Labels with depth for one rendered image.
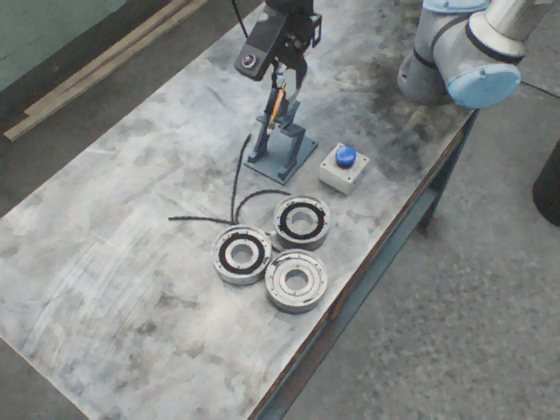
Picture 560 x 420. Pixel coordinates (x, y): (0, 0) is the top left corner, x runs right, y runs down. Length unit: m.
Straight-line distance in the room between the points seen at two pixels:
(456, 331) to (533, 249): 0.44
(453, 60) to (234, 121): 0.46
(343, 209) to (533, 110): 1.59
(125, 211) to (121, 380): 0.32
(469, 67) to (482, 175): 1.21
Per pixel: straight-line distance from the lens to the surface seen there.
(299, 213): 0.95
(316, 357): 1.45
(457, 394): 1.74
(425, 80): 1.16
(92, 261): 0.99
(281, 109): 0.94
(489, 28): 0.97
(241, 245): 0.92
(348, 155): 0.97
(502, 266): 1.96
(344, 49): 1.29
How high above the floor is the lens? 1.62
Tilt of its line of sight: 57 degrees down
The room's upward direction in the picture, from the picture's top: 1 degrees counter-clockwise
